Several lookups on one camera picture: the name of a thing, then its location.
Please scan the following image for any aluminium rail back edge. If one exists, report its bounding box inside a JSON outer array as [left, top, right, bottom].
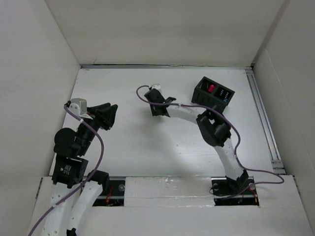
[[81, 64, 252, 69]]

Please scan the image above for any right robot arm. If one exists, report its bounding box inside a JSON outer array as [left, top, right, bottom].
[[144, 87, 249, 195]]

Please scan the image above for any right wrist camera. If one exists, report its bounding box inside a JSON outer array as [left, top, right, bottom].
[[150, 84, 161, 90]]

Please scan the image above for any black two-compartment organizer box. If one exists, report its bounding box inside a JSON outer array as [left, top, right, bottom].
[[191, 76, 235, 114]]

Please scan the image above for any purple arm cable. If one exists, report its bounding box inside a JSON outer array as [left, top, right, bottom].
[[136, 85, 286, 199], [28, 103, 104, 236]]

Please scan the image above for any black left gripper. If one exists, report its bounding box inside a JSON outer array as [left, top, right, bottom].
[[77, 102, 118, 154]]

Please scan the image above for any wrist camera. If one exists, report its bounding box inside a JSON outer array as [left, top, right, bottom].
[[150, 84, 161, 90], [65, 98, 87, 117]]

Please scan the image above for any aluminium rail right side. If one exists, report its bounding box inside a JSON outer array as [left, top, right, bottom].
[[245, 67, 286, 175]]

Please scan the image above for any pink cap black highlighter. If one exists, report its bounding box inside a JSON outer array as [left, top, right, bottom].
[[208, 85, 216, 93]]

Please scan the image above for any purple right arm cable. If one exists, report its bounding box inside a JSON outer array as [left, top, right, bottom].
[[136, 85, 286, 199]]

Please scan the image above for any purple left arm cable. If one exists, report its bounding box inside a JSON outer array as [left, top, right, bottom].
[[28, 103, 104, 236]]

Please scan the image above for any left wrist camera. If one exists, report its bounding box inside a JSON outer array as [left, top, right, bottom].
[[65, 98, 87, 117]]

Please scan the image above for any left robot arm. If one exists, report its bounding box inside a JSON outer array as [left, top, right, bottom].
[[41, 98, 118, 236]]

